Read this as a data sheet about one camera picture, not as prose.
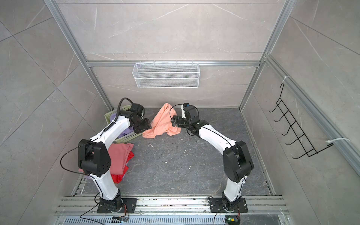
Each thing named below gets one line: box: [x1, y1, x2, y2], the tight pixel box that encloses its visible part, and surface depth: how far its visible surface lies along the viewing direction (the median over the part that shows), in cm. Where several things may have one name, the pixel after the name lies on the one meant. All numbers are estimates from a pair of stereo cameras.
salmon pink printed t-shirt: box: [142, 102, 182, 139], surface depth 101 cm
